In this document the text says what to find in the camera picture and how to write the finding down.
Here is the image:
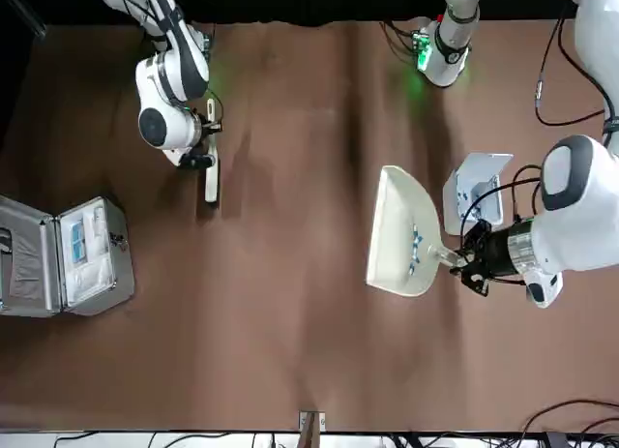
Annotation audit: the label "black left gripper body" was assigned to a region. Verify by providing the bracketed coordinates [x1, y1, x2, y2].
[481, 227, 513, 280]

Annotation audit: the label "white brush black bristles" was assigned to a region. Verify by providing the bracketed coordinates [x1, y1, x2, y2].
[203, 98, 221, 204]

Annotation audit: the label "pale green plastic dustpan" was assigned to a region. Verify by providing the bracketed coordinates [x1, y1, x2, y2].
[364, 164, 466, 298]

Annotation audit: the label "white trash can open lid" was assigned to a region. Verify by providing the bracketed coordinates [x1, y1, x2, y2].
[441, 151, 516, 237]

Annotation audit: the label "blue white medicine packet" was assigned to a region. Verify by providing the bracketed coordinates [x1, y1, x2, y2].
[71, 223, 90, 265]

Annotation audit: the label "open aluminium case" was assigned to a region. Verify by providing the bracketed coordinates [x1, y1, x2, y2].
[0, 194, 137, 318]

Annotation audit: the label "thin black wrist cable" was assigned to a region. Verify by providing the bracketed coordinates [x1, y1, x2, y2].
[458, 164, 545, 236]

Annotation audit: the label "black table edge cable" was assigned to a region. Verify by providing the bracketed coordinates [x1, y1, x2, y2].
[579, 416, 619, 434]
[524, 398, 619, 434]

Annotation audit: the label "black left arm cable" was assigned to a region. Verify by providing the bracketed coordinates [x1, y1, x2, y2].
[533, 16, 611, 128]

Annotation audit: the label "black left base cable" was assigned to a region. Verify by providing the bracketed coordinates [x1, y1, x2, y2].
[380, 20, 421, 57]

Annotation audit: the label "aluminium camera post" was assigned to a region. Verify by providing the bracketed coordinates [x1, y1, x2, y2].
[297, 410, 327, 448]

